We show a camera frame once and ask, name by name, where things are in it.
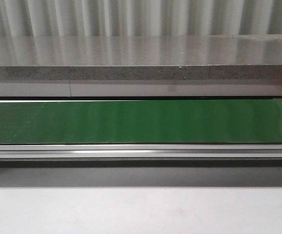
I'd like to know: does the white pleated curtain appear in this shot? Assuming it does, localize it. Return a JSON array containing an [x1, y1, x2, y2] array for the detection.
[[0, 0, 282, 37]]

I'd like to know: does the green conveyor belt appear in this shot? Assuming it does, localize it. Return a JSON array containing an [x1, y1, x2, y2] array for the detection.
[[0, 99, 282, 144]]

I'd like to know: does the grey stone counter slab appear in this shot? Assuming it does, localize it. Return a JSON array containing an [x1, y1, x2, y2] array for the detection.
[[0, 34, 282, 98]]

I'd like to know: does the aluminium conveyor front rail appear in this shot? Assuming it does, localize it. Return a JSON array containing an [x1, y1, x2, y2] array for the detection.
[[0, 143, 282, 168]]

